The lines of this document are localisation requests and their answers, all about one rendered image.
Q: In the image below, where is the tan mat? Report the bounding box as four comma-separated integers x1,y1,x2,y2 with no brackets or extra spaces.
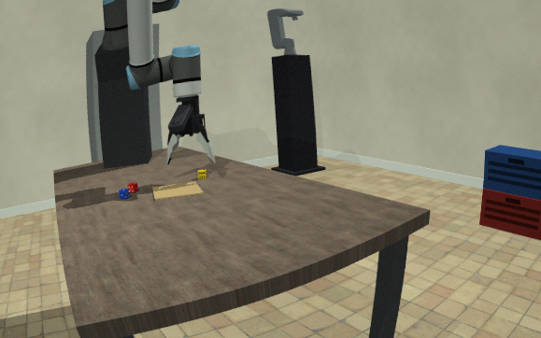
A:
153,182,204,200

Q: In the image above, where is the blue die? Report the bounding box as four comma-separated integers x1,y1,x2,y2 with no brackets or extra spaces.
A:
119,189,130,199

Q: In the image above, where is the red die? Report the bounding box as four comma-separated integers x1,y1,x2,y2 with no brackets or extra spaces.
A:
128,183,138,193

